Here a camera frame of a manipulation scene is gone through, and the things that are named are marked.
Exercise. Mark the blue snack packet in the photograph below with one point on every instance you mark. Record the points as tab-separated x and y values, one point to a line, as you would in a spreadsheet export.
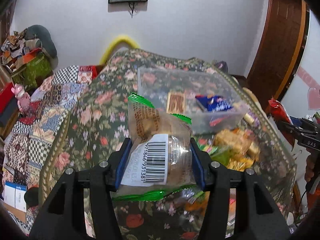
213	103

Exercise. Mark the dark backpack on floor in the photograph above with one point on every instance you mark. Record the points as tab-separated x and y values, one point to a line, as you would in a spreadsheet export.
222	65

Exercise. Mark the person's right hand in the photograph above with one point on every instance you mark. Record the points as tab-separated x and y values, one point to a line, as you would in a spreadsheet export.
310	163

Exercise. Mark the white wardrobe sliding door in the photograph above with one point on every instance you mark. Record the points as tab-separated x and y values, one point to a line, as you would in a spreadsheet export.
302	96

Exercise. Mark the patchwork checkered quilt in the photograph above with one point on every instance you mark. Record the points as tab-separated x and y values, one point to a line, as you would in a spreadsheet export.
27	146

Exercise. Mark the brown wooden door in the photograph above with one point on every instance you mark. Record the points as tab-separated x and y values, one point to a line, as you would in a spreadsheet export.
279	49

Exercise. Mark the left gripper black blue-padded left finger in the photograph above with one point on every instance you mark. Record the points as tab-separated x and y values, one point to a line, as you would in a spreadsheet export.
62	214

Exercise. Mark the green patterned box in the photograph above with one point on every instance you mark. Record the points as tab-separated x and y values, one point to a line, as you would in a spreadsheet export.
32	74

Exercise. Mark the grey plush toy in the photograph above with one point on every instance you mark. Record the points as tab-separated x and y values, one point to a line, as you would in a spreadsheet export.
41	33

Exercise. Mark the green small snack packet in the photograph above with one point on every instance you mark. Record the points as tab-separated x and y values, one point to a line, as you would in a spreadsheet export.
219	153

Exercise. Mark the purple white wafer pack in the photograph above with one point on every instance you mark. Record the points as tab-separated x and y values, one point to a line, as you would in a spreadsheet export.
251	119

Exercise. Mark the red gift box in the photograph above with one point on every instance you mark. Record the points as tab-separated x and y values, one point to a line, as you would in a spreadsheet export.
5	96

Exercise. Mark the striped brown curtain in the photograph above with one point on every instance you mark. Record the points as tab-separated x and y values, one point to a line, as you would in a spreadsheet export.
6	20

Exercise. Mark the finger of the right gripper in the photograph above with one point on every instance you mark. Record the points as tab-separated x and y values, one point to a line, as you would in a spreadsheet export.
290	129
296	121

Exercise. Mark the yellow fuzzy curved pillow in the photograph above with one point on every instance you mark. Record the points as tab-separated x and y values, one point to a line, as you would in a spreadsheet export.
121	41

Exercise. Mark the orange fried snack bag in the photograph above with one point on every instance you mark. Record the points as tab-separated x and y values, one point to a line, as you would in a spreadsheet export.
199	204

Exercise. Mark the brown square cake pack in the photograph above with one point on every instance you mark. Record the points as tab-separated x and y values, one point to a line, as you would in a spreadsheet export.
176	103

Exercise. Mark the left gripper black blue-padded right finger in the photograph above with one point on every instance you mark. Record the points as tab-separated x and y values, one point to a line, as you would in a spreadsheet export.
257	215

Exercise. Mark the dark blue box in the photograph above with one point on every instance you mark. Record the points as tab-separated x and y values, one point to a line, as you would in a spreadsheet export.
9	110

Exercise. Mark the clear plastic storage box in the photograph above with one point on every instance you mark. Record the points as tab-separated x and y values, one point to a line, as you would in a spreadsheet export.
154	84

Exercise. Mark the floral green bedspread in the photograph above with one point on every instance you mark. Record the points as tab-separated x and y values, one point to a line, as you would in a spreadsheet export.
98	124

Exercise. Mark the red snack packet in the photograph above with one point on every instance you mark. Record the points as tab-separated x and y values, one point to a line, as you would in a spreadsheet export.
282	120

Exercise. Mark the green-edged barcode cake pack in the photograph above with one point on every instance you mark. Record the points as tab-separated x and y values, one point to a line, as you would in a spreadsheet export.
160	158

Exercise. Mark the white blue paper box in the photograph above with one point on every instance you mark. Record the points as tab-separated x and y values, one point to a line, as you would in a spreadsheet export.
14	195

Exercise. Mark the pink rabbit figurine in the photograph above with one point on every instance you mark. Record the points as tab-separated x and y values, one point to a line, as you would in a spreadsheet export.
23	98

